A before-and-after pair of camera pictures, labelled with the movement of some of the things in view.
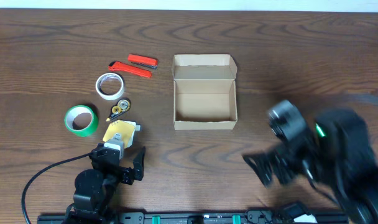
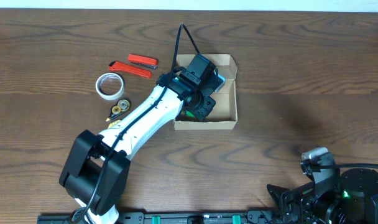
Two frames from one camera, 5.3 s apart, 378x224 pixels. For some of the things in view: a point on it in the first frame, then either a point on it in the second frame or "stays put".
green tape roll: [82, 120] → [189, 114]
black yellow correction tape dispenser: [122, 106] stays put
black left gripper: [121, 171] → [206, 108]
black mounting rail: [194, 217] stays put
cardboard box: [205, 96] stays put
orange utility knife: [117, 65] stays put
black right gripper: [278, 165] → [286, 198]
